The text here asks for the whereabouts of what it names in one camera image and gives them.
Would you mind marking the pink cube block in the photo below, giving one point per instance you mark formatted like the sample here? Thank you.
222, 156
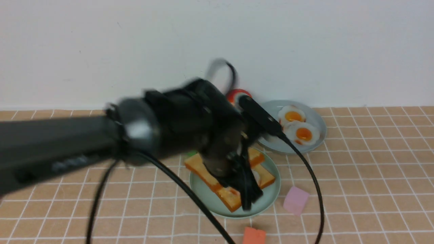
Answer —
296, 200

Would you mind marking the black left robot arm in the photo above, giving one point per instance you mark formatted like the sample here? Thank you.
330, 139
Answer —
195, 117

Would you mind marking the toast slice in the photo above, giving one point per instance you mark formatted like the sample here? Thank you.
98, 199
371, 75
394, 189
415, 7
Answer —
196, 166
231, 197

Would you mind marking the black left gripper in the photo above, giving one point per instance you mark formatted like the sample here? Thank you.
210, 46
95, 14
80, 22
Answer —
226, 158

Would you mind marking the green cube block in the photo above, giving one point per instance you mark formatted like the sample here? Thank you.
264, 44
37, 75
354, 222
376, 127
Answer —
190, 154

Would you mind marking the fried egg back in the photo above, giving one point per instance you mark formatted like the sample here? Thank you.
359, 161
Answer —
290, 113

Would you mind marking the light blue egg plate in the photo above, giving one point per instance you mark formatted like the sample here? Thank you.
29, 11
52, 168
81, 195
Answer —
276, 145

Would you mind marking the light green center plate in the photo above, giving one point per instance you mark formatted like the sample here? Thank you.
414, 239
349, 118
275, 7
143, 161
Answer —
216, 206

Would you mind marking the red orange cube block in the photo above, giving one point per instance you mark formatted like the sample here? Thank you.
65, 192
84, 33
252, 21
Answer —
254, 236

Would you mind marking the red apple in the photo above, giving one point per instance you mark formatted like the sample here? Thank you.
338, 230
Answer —
234, 95

